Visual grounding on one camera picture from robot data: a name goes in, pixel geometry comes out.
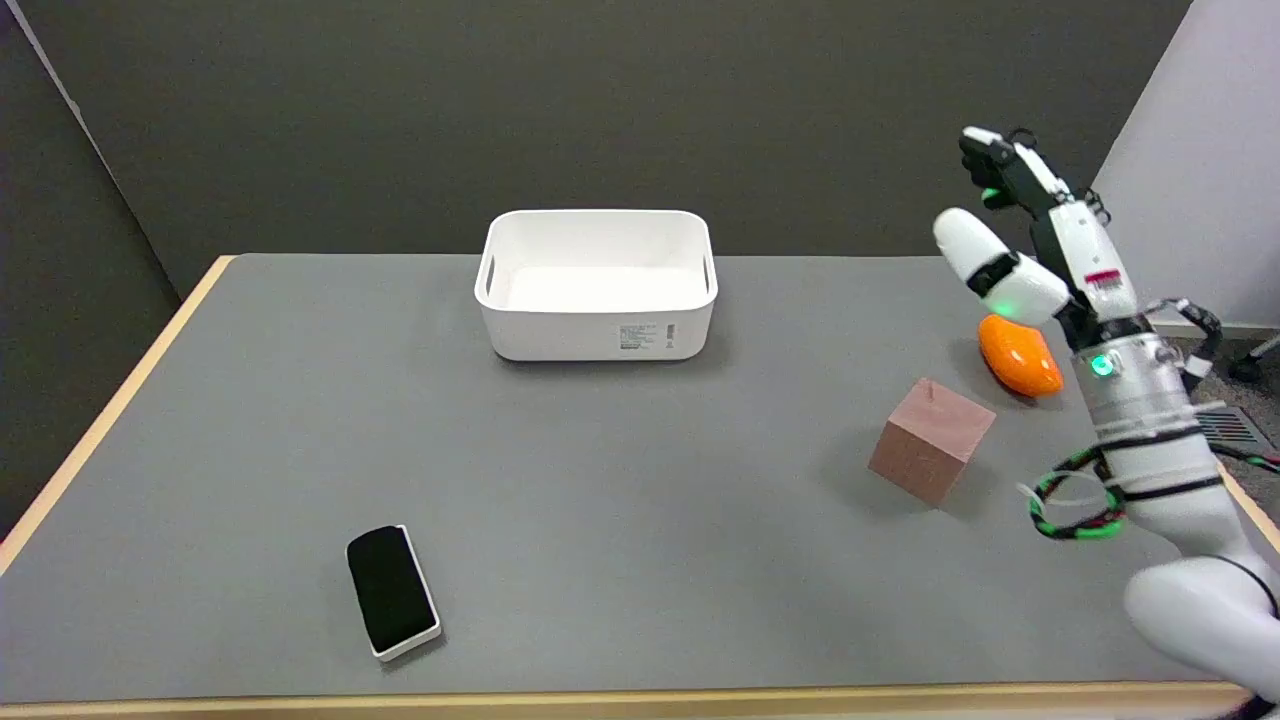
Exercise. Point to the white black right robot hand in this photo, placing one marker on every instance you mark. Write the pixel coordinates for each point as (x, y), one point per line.
(1075, 250)

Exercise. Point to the brown wooden cube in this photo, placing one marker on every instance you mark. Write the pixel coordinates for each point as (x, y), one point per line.
(931, 441)

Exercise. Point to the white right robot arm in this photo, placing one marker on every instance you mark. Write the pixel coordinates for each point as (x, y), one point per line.
(1165, 470)

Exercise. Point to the orange mango toy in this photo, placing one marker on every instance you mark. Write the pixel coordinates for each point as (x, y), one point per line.
(1018, 356)

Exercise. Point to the black chair caster wheel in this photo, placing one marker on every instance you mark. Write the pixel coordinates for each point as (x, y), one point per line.
(1247, 366)

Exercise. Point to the floor vent grille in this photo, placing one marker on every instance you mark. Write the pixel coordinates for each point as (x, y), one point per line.
(1232, 428)

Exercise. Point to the white plastic storage bin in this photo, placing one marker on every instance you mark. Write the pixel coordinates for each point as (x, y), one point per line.
(596, 285)

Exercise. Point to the black white board eraser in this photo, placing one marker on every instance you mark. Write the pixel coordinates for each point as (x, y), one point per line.
(392, 592)

